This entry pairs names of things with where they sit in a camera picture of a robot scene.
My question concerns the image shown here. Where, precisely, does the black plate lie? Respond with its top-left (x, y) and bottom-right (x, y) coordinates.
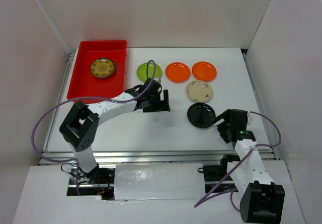
top-left (187, 103), bottom-right (216, 129)

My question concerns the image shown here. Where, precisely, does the brown yellow patterned plate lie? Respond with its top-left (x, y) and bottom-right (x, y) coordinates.
top-left (90, 58), bottom-right (116, 79)

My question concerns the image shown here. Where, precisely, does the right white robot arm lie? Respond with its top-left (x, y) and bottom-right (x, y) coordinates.
top-left (214, 109), bottom-right (285, 223)

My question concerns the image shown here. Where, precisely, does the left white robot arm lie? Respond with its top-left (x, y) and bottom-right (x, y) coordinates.
top-left (59, 78), bottom-right (171, 183)

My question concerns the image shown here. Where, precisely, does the red plastic bin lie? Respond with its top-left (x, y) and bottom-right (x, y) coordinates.
top-left (67, 40), bottom-right (127, 100)

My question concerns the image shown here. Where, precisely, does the green plate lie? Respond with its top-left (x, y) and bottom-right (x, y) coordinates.
top-left (136, 62), bottom-right (163, 82)

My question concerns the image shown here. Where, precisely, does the cream floral plate upper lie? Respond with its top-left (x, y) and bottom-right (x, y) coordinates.
top-left (186, 80), bottom-right (213, 103)

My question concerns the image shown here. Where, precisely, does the orange plate middle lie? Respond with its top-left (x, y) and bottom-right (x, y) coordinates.
top-left (165, 62), bottom-right (191, 83)

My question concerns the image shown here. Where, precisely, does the orange plate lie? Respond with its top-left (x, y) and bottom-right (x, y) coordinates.
top-left (165, 62), bottom-right (191, 83)
top-left (192, 61), bottom-right (217, 82)

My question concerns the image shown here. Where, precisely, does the orange plate right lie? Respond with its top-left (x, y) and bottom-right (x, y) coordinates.
top-left (192, 61), bottom-right (217, 82)

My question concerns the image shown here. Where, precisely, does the white foil cover sheet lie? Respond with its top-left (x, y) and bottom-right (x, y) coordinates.
top-left (114, 164), bottom-right (205, 200)

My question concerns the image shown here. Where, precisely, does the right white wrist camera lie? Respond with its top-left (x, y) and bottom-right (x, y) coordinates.
top-left (247, 111), bottom-right (253, 126)

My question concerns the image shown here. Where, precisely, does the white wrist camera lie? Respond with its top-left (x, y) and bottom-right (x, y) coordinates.
top-left (247, 111), bottom-right (253, 126)
top-left (154, 78), bottom-right (162, 84)

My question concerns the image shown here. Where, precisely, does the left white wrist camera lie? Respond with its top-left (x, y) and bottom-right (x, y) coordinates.
top-left (154, 78), bottom-right (162, 84)

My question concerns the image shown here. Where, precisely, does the aluminium rail frame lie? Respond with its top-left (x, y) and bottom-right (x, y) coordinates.
top-left (37, 47), bottom-right (281, 197)

